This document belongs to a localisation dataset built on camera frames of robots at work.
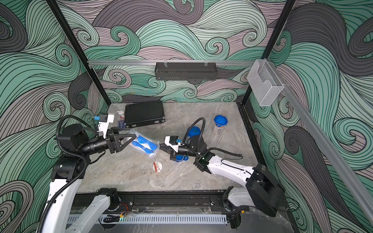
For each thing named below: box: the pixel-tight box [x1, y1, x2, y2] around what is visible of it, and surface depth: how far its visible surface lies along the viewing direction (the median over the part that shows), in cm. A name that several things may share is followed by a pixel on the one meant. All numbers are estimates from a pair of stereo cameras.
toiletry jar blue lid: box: [128, 129, 160, 159], surface depth 59 cm
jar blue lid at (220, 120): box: [213, 114, 229, 128], surface depth 94 cm
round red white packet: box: [152, 161, 163, 173], surface depth 87 cm
